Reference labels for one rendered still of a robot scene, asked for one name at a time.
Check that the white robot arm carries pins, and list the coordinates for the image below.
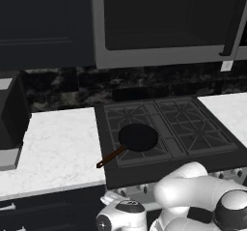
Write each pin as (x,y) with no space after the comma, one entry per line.
(189,189)

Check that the black stove hob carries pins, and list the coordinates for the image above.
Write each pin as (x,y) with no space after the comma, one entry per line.
(180,128)

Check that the silver stove knob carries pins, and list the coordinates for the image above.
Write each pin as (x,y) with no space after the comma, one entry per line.
(239,172)
(221,175)
(122,192)
(144,188)

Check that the grey microwave oven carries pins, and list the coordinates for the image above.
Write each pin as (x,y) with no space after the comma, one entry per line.
(160,58)

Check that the dark cupboard door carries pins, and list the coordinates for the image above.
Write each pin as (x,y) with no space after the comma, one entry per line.
(45,22)

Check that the dark drawer front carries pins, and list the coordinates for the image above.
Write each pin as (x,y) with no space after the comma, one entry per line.
(51,209)

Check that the white wall socket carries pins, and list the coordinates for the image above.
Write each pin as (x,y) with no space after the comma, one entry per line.
(226,66)

